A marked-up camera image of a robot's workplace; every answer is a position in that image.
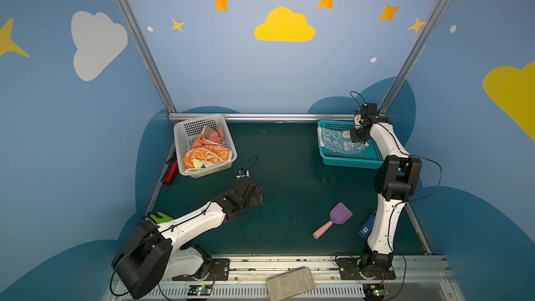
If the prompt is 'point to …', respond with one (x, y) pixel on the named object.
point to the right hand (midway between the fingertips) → (361, 133)
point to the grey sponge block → (290, 284)
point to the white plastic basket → (187, 135)
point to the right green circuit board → (375, 290)
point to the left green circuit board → (199, 290)
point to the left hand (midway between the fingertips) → (256, 192)
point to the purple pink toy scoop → (338, 215)
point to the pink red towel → (216, 137)
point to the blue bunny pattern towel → (338, 139)
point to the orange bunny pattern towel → (210, 153)
